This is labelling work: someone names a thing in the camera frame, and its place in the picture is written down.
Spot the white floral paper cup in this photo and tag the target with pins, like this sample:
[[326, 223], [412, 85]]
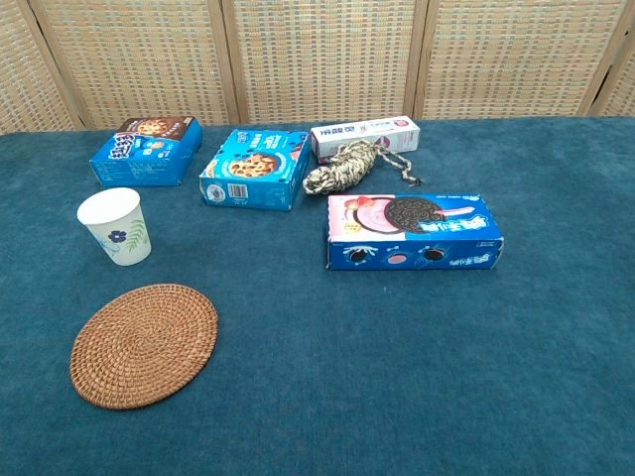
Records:
[[115, 225]]

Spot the woven bamboo folding screen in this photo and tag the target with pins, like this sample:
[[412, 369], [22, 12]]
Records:
[[317, 54]]

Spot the round woven rattan coaster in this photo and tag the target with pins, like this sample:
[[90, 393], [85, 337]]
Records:
[[144, 345]]

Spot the blue chocolate chip cookie box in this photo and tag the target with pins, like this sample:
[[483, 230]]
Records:
[[253, 171]]

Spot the blue Oreo cookie box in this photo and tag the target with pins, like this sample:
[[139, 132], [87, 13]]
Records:
[[412, 233]]

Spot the white pink toothpaste box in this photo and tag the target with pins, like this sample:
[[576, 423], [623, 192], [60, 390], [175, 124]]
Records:
[[367, 139]]

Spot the blue tablecloth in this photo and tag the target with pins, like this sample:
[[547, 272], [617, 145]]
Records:
[[347, 357]]

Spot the blue brown-topped cookie box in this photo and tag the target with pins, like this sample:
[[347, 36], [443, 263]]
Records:
[[149, 151]]

